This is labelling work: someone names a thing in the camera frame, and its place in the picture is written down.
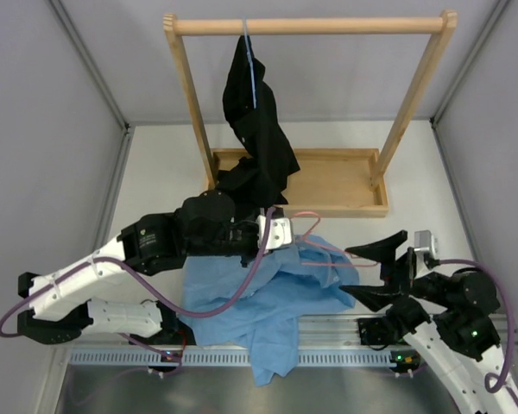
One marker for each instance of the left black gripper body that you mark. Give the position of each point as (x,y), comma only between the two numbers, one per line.
(236,240)

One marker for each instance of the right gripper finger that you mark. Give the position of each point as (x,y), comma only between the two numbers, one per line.
(375,298)
(380,251)

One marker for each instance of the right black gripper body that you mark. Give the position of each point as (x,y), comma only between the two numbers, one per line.
(403,268)

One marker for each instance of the pink wire hanger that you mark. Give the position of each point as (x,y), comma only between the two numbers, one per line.
(305,238)

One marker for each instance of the light blue shirt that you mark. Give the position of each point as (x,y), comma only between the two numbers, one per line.
(284,284)

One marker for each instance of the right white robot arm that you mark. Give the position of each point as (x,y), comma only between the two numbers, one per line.
(445,319)

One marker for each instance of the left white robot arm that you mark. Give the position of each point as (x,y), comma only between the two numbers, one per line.
(63,306)

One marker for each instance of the black shirt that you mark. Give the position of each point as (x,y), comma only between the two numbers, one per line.
(260,177)

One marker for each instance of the wooden clothes rack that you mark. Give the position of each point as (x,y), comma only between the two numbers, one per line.
(334,182)

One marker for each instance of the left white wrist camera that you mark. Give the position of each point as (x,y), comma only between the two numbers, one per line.
(277,235)

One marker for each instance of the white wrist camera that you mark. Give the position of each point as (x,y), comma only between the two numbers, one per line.
(277,235)
(425,255)

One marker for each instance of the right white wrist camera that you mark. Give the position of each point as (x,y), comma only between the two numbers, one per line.
(425,255)

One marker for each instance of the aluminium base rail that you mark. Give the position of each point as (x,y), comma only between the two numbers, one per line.
(151,324)

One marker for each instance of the slotted cable duct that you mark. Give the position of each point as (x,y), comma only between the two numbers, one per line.
(199,357)

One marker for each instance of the blue wire hanger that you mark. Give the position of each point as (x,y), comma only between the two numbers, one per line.
(250,60)

